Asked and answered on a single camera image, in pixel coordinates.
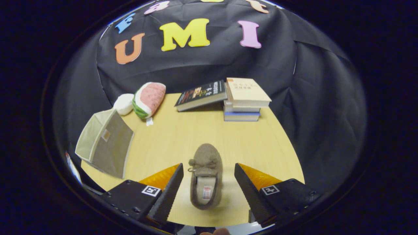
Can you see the beige cover book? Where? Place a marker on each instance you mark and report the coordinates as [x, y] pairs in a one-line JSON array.
[[246, 91]]

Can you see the white plush toy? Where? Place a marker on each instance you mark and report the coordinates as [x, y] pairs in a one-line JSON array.
[[124, 103]]

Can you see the watermelon slice plush toy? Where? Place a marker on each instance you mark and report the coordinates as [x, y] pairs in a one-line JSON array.
[[151, 96]]

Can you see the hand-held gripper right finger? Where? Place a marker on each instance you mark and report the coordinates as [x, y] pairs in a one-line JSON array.
[[248, 195]]

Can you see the brown fuzzy shoe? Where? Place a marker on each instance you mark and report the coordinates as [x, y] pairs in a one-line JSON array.
[[206, 156]]

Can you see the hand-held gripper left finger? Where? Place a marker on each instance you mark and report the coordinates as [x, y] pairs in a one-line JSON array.
[[168, 195]]

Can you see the blue cover book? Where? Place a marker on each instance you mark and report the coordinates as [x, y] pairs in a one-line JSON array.
[[241, 116]]

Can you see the white cover book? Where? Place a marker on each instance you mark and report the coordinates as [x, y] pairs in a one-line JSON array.
[[241, 109]]

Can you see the black cover book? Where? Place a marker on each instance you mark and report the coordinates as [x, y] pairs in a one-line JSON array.
[[202, 93]]

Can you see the grey fabric storage box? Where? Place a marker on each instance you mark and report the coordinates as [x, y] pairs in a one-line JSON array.
[[112, 147]]

